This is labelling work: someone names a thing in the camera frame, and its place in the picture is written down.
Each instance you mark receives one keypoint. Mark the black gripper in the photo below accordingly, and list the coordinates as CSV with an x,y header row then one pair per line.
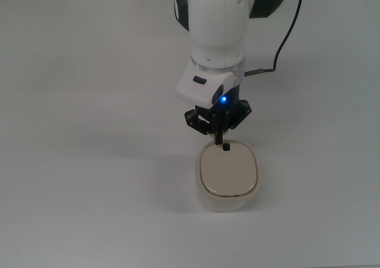
x,y
235,97

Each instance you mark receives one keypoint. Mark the small cream trash can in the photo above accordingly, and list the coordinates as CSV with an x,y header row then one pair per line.
x,y
228,173

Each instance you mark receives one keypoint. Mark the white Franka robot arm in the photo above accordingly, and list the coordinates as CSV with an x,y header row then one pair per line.
x,y
219,27

